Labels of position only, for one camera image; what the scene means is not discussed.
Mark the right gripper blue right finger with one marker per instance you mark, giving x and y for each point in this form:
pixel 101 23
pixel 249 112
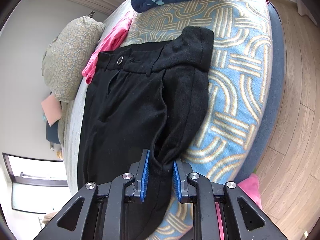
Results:
pixel 183 190

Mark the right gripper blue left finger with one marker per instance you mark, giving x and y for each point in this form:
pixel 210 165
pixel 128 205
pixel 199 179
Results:
pixel 141 173

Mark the black pants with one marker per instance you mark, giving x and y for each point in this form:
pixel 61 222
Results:
pixel 150 96

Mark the pink trousers of person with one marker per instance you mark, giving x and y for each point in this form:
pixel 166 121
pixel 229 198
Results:
pixel 250 186

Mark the dark blue headboard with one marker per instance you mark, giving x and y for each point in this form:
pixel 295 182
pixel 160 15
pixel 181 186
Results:
pixel 52 133

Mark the glass sliding door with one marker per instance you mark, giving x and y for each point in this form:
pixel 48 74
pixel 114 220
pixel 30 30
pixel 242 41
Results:
pixel 37 185

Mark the pink square cushion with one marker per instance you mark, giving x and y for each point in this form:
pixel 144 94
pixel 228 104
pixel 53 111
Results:
pixel 52 109

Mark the rolled patterned duvet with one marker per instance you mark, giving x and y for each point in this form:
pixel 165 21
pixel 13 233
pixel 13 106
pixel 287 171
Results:
pixel 67 56

